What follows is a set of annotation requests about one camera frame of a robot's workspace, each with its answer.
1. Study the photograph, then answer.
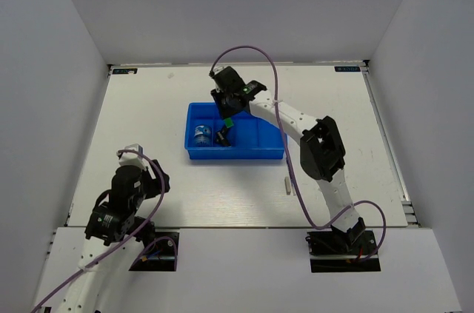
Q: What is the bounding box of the blue divided plastic tray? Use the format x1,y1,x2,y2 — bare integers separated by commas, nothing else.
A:
184,102,284,161

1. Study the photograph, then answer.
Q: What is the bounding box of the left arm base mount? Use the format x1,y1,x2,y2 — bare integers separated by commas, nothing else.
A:
129,229,180,272

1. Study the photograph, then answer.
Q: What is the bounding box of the right corner label sticker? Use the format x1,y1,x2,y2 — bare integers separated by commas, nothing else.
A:
334,66,361,73

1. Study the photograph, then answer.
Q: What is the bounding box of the green cap black highlighter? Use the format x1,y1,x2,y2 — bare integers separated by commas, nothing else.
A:
224,118,234,128

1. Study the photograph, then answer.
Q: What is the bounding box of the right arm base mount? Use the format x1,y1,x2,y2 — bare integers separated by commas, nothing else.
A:
305,230,381,273

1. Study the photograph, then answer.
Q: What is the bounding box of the corner label sticker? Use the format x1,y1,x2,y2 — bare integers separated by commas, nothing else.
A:
112,68,138,75
334,66,361,73

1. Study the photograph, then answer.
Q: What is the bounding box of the blue white tape roll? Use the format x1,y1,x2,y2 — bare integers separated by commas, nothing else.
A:
193,124,213,147

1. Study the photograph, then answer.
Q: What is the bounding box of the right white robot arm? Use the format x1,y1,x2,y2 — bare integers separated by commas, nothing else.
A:
210,67,365,253

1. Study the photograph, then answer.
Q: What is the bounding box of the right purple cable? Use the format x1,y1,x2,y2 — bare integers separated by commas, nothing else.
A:
213,45,387,264

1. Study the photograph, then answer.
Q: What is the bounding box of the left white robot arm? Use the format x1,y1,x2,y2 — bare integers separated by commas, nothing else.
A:
57,152,170,312

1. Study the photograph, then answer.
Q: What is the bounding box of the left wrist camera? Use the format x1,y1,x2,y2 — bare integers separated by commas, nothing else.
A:
117,144,147,170

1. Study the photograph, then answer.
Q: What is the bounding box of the white eraser stick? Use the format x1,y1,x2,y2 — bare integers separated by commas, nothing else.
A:
284,177,292,195

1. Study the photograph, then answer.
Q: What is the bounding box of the aluminium table rail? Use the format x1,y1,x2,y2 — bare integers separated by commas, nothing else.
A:
362,59,421,228

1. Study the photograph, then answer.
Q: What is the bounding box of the yellow cap black highlighter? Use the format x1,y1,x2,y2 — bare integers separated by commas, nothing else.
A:
215,124,232,147

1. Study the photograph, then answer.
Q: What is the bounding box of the left corner label sticker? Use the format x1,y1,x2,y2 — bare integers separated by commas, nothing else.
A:
112,68,138,75

